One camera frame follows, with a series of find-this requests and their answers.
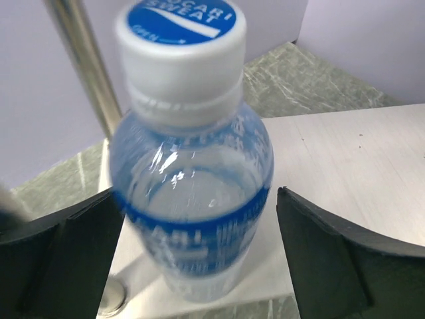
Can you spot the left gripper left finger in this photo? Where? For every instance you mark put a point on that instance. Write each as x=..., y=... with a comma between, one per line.
x=57, y=266

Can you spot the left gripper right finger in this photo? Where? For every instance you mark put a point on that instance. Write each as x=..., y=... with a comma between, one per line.
x=342, y=270

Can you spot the water bottle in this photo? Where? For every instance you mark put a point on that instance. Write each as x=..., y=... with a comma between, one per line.
x=191, y=164

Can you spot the wooden two-tier shelf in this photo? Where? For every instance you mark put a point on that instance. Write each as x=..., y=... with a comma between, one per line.
x=366, y=166

